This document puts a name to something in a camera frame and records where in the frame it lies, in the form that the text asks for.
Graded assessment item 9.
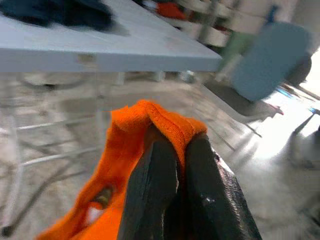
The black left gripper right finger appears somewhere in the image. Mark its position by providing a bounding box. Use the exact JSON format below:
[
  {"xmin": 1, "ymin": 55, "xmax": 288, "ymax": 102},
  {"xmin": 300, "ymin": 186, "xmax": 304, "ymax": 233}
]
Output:
[{"xmin": 172, "ymin": 134, "xmax": 262, "ymax": 240}]

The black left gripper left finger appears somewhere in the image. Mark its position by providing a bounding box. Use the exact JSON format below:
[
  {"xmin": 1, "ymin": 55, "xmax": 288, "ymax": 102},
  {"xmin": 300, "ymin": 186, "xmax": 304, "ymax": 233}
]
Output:
[{"xmin": 117, "ymin": 136, "xmax": 180, "ymax": 240}]

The orange shirt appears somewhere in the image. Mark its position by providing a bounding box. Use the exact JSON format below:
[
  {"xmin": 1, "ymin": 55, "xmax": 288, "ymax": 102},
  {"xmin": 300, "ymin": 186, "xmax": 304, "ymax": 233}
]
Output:
[{"xmin": 34, "ymin": 99, "xmax": 208, "ymax": 240}]

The navy blue garment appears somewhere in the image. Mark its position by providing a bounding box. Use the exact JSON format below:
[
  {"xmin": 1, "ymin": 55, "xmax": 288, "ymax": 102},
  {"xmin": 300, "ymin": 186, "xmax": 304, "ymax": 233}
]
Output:
[{"xmin": 0, "ymin": 0, "xmax": 116, "ymax": 32}]

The grey folding chair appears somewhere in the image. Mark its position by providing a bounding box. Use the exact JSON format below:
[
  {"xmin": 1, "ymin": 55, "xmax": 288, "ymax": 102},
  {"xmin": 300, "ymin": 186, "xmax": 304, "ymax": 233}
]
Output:
[{"xmin": 199, "ymin": 47, "xmax": 316, "ymax": 153}]

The blue grey cushion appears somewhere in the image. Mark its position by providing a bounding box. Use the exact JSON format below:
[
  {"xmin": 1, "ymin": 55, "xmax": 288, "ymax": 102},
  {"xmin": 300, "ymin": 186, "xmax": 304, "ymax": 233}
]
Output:
[{"xmin": 231, "ymin": 21, "xmax": 313, "ymax": 102}]

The green container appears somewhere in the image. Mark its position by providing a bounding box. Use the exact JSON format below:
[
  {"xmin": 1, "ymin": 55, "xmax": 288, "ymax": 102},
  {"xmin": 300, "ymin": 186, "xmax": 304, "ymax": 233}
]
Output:
[{"xmin": 217, "ymin": 29, "xmax": 253, "ymax": 81}]

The white folding table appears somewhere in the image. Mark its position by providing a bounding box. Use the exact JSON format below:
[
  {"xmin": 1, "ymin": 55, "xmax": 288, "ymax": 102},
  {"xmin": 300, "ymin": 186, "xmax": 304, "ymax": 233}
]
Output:
[{"xmin": 0, "ymin": 0, "xmax": 223, "ymax": 237}]

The white shelf unit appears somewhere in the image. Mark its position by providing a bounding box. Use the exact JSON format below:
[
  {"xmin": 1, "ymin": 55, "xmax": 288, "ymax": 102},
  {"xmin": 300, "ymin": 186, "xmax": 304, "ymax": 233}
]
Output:
[{"xmin": 184, "ymin": 0, "xmax": 296, "ymax": 48}]

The red cloth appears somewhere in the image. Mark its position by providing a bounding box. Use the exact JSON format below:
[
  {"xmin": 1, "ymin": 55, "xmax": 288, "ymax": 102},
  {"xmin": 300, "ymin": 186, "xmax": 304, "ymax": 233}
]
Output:
[{"xmin": 156, "ymin": 1, "xmax": 187, "ymax": 21}]

